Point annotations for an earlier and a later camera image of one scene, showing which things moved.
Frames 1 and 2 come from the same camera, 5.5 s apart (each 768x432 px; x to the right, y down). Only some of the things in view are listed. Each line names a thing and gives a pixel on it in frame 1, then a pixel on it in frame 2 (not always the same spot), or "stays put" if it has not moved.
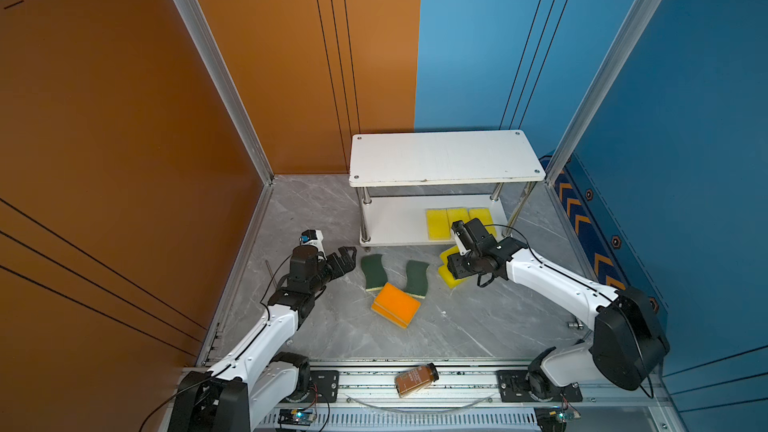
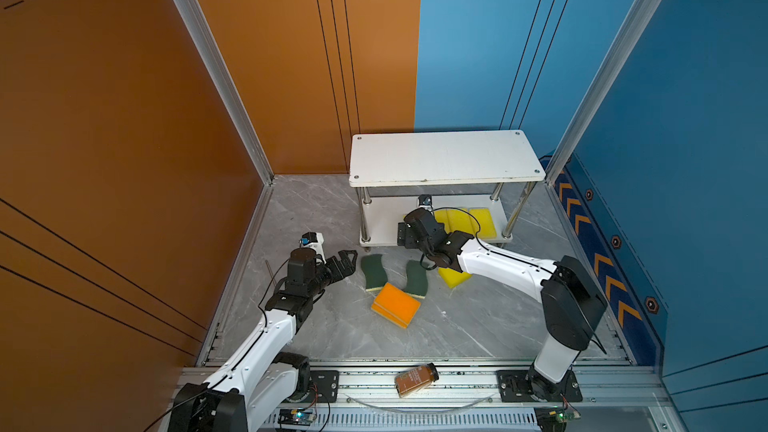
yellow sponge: [484, 216] stays put
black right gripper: [455, 267] -> [404, 232]
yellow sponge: [447, 276] stays put
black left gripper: [348, 264] stays put
